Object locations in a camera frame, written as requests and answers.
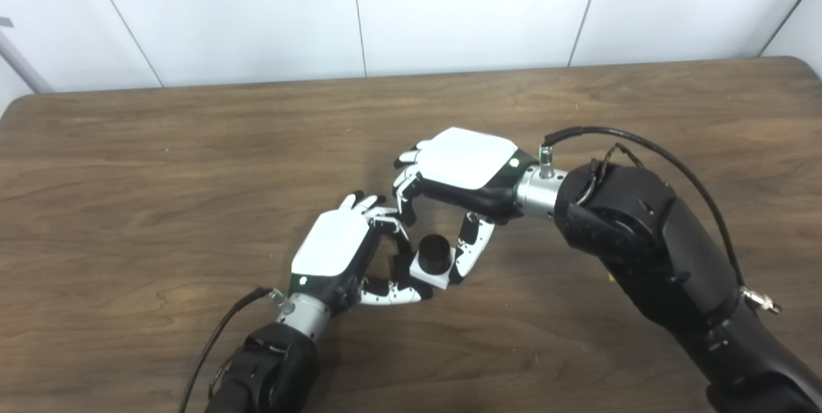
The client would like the black peg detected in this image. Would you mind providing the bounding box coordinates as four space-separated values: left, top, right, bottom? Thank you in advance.
389 234 454 284

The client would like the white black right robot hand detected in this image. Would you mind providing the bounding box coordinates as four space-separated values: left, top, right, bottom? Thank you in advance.
393 127 539 285

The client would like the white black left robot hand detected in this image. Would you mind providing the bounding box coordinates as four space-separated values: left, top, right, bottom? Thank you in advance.
289 191 434 314

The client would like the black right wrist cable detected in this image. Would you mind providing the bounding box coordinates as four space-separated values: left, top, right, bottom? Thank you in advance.
541 127 747 286

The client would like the white square piece with hole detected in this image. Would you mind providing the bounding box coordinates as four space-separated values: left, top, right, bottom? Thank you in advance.
408 252 457 290

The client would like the gray wall corner strip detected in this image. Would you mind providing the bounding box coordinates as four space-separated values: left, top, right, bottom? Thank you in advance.
0 26 54 94

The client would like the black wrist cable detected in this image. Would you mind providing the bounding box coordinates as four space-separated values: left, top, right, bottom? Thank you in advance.
541 127 747 286
179 286 284 413

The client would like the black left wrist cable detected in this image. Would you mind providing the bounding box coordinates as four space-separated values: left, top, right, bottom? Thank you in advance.
179 286 284 413

